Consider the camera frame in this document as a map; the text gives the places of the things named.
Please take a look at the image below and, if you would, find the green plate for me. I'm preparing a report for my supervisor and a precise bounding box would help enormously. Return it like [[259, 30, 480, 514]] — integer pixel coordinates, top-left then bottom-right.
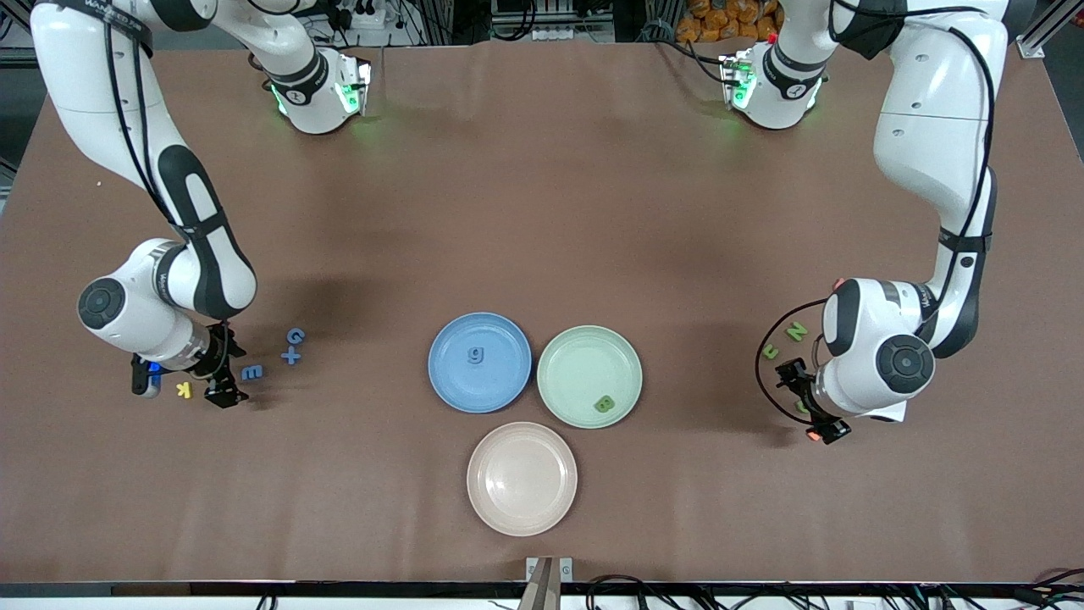
[[536, 325, 644, 430]]

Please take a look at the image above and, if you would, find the blue plate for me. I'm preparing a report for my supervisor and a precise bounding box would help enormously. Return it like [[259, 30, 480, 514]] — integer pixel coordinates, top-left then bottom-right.
[[428, 312, 533, 414]]

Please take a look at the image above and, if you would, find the pink beige plate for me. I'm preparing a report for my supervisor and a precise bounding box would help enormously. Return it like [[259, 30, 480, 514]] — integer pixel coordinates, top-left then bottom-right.
[[466, 421, 578, 537]]

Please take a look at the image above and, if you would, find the brown table cover sheet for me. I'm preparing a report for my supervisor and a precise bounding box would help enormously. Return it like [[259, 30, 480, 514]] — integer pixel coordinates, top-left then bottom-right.
[[0, 38, 1084, 585]]

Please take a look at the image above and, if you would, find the white power strip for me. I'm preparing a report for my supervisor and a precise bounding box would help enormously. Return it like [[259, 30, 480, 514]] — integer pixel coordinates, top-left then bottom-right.
[[335, 0, 387, 31]]

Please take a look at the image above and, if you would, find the orange fruit pile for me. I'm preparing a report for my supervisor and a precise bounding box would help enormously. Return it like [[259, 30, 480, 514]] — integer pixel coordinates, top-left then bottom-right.
[[676, 0, 782, 45]]

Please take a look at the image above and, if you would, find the grey equipment rack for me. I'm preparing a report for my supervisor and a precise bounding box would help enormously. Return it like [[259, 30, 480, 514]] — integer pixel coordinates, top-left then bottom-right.
[[491, 0, 616, 43]]

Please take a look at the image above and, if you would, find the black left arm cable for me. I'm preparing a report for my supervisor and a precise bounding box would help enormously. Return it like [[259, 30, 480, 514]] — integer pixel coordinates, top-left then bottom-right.
[[756, 0, 993, 405]]

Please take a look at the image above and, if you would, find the black cable bundle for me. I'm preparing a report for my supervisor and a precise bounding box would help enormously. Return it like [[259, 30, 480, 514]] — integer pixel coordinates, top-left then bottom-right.
[[584, 568, 1084, 610]]

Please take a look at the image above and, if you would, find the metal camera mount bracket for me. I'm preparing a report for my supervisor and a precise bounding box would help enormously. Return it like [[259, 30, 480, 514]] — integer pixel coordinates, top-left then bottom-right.
[[525, 555, 574, 610]]

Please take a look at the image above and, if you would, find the aluminium frame post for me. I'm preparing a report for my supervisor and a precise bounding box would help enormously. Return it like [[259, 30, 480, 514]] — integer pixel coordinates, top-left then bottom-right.
[[0, 0, 36, 71], [1013, 0, 1084, 60]]

